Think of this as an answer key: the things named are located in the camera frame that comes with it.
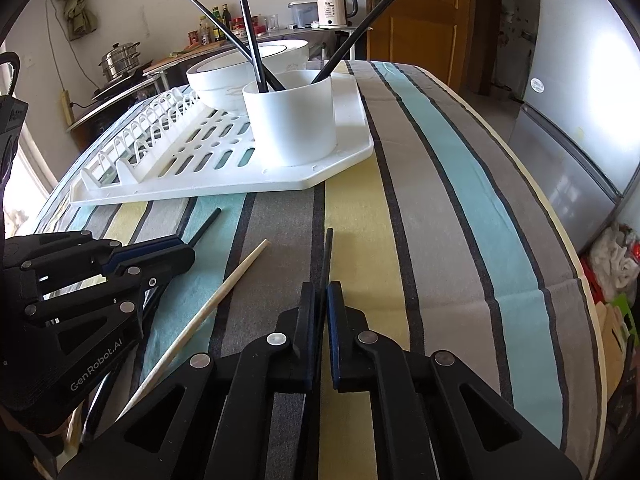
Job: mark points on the white bowl black rim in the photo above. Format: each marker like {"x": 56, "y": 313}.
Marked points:
{"x": 220, "y": 90}
{"x": 292, "y": 57}

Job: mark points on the wooden cutting board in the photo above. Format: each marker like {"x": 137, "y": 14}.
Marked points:
{"x": 175, "y": 60}

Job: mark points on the green plastic item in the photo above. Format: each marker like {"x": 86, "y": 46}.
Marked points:
{"x": 625, "y": 310}

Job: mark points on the clear plastic storage box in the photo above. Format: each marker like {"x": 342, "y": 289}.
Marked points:
{"x": 302, "y": 15}

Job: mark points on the white electric kettle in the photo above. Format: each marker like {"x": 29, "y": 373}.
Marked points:
{"x": 332, "y": 10}

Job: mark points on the dark sauce bottle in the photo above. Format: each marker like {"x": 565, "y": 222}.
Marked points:
{"x": 226, "y": 22}

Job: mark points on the white cup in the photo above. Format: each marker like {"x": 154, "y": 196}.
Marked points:
{"x": 295, "y": 120}

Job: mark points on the wall power strip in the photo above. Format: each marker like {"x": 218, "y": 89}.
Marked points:
{"x": 65, "y": 107}

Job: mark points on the window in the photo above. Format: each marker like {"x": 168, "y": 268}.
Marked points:
{"x": 37, "y": 185}

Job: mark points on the yellow oil bottle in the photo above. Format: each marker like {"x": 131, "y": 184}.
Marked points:
{"x": 217, "y": 25}

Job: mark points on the light wooden chopstick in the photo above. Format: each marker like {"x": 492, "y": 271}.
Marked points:
{"x": 200, "y": 320}

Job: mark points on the striped tablecloth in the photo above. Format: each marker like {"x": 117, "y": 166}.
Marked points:
{"x": 450, "y": 260}

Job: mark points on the clear drinking glass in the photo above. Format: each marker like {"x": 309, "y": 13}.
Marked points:
{"x": 271, "y": 22}

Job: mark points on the green hanging cloth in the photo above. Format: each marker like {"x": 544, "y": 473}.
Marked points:
{"x": 75, "y": 5}

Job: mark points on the small seasoning bottle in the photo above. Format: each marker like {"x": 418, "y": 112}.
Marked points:
{"x": 204, "y": 32}

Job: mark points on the white plastic dish rack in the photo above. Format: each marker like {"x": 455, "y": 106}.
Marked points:
{"x": 200, "y": 192}

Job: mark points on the black gas stove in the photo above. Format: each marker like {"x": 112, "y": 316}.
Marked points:
{"x": 120, "y": 87}

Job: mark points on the wooden door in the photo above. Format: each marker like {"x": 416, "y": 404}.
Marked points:
{"x": 425, "y": 20}

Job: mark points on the stainless steamer pot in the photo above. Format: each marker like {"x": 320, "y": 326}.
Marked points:
{"x": 119, "y": 60}

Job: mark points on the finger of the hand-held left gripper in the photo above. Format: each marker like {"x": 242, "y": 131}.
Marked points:
{"x": 165, "y": 262}
{"x": 150, "y": 244}

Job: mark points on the white plastic bag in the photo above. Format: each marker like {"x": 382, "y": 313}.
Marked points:
{"x": 612, "y": 265}

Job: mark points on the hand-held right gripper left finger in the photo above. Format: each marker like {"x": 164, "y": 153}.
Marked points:
{"x": 307, "y": 320}

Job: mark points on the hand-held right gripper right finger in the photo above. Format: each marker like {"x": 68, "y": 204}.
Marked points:
{"x": 332, "y": 320}

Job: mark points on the low kitchen shelf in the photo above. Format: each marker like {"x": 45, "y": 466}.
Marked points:
{"x": 115, "y": 110}

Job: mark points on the cardboard box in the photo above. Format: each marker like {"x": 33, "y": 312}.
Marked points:
{"x": 612, "y": 345}

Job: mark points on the steel kitchen table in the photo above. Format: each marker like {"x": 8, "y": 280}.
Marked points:
{"x": 300, "y": 33}

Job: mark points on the red yellow plastic bag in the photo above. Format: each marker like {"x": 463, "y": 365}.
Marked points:
{"x": 634, "y": 250}

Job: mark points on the red seasoning tin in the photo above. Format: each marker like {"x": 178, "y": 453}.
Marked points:
{"x": 237, "y": 26}

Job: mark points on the silver refrigerator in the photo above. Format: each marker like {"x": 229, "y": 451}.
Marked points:
{"x": 575, "y": 85}

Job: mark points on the red lid jar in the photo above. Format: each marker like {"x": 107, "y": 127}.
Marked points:
{"x": 192, "y": 39}

